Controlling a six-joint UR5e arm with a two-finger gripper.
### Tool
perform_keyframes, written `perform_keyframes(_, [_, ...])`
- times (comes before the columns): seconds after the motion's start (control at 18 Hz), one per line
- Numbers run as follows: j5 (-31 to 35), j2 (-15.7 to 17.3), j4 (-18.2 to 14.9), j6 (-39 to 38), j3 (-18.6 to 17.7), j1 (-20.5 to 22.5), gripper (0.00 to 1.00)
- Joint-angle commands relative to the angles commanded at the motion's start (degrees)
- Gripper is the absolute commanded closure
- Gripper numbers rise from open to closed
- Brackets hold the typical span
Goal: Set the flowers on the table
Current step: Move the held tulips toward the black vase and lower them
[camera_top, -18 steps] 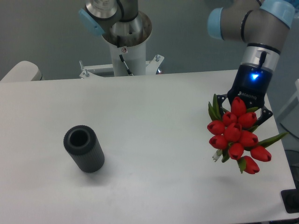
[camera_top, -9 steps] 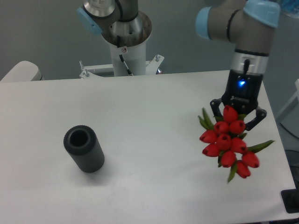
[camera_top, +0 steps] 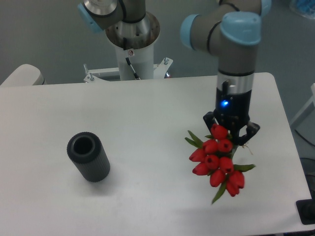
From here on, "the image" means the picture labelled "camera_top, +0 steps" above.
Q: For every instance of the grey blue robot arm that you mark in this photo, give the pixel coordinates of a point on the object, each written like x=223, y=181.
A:
x=232, y=33

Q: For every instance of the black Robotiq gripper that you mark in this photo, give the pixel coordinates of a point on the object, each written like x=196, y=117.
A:
x=232, y=112

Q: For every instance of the white chair armrest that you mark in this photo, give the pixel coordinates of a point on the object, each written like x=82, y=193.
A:
x=24, y=75

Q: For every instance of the red tulip bouquet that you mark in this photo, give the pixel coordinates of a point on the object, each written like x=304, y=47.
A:
x=214, y=158

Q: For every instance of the white furniture at right edge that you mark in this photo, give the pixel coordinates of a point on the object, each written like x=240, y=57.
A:
x=305, y=111

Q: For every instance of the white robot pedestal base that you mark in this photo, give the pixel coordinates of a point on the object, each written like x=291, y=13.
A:
x=134, y=48

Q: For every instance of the black device at table corner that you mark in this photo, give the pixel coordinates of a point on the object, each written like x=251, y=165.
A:
x=306, y=211

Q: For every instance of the black ribbed cylindrical vase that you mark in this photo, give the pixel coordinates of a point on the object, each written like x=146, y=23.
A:
x=86, y=152

